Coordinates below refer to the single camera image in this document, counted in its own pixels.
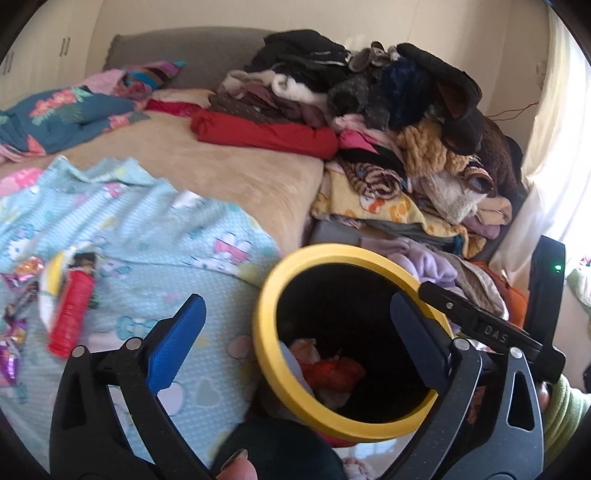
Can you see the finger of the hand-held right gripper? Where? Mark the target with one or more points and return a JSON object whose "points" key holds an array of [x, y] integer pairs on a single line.
{"points": [[466, 314]]}

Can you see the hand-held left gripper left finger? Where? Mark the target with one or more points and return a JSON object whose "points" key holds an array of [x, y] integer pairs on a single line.
{"points": [[178, 341]]}

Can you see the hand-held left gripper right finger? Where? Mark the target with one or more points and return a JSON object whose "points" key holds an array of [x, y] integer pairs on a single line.
{"points": [[418, 341]]}

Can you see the yellow-rimmed black trash bin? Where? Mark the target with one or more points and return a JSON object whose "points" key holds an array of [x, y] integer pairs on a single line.
{"points": [[265, 332]]}

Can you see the red plastic bag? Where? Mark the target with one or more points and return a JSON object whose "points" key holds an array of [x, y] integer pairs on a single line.
{"points": [[332, 374]]}

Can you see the red tube snack packet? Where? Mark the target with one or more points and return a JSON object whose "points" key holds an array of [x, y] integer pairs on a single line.
{"points": [[71, 314]]}

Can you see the white plastic bag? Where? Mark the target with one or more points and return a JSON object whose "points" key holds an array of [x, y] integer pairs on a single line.
{"points": [[304, 350]]}

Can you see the yellow and white wrapper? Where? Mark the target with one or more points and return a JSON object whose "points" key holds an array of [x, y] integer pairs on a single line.
{"points": [[53, 286]]}

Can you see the shiny purple candy wrapper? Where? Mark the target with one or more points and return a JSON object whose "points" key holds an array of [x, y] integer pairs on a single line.
{"points": [[11, 332]]}

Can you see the person's right forearm green sleeve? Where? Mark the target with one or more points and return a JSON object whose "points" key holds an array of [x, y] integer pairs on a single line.
{"points": [[568, 410]]}

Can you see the person's left hand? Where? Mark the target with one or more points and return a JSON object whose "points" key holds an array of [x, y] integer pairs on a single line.
{"points": [[238, 466]]}

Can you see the orange cloth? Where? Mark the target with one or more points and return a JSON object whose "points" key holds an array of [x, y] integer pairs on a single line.
{"points": [[508, 290]]}

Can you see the lilac fleece garment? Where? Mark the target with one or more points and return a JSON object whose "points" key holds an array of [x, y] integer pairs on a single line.
{"points": [[425, 265]]}

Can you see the cream fleece garment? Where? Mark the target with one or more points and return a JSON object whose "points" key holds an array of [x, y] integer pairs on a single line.
{"points": [[450, 196]]}

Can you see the yellow cartoon blanket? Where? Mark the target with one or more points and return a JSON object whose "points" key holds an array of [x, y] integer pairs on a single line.
{"points": [[397, 214]]}

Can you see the light blue cartoon bedsheet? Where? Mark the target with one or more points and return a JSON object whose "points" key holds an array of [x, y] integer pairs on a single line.
{"points": [[138, 221]]}

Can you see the brown plush blanket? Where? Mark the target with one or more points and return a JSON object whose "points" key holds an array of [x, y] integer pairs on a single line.
{"points": [[496, 147]]}

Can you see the white curtain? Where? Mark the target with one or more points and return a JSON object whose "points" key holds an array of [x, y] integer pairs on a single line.
{"points": [[563, 138]]}

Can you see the person's dark teal trouser leg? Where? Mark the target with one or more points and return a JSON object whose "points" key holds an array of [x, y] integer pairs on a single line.
{"points": [[286, 452]]}

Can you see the tiger striped cloth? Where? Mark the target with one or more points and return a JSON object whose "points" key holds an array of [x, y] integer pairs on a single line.
{"points": [[374, 182]]}

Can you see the tan fuzzy garment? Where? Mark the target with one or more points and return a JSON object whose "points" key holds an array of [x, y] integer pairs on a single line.
{"points": [[429, 150]]}

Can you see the beige bed sheet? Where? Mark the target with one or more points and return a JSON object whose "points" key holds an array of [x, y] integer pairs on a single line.
{"points": [[221, 166]]}

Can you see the red folded garment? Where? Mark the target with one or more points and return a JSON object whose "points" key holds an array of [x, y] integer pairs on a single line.
{"points": [[263, 136]]}

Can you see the pink cartoon blanket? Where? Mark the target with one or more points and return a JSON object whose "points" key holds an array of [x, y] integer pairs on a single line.
{"points": [[18, 181]]}

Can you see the black plush garment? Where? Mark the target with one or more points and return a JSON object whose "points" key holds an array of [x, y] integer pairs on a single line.
{"points": [[448, 78]]}

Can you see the dark red cloth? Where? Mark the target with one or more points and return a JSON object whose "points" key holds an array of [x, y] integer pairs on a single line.
{"points": [[173, 108]]}

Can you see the dark blue fuzzy garment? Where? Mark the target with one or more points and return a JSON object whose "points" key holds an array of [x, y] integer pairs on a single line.
{"points": [[408, 87]]}

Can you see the dark grey fuzzy garment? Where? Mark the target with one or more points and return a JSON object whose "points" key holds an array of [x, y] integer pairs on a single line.
{"points": [[355, 99]]}

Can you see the brown dotted garment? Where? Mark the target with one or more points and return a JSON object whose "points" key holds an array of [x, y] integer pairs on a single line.
{"points": [[258, 108]]}

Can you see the beige pillow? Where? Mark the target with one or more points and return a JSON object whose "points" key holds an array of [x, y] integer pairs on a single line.
{"points": [[184, 94]]}

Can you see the blue floral quilt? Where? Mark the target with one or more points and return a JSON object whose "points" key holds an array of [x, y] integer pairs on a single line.
{"points": [[60, 120]]}

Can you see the striped pillow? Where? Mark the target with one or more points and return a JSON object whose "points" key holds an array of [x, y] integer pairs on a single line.
{"points": [[147, 76]]}

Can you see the grey cloth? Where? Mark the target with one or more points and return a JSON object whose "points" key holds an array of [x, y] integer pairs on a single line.
{"points": [[371, 55]]}

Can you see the white fleece garment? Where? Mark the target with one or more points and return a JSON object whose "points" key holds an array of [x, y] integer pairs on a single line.
{"points": [[291, 87]]}

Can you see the grey headboard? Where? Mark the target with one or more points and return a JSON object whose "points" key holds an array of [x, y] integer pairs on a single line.
{"points": [[194, 60]]}

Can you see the black jacket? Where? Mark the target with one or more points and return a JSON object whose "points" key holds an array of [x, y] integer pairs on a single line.
{"points": [[295, 50]]}

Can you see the white wardrobe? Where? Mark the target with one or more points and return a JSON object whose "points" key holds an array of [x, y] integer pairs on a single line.
{"points": [[46, 55]]}

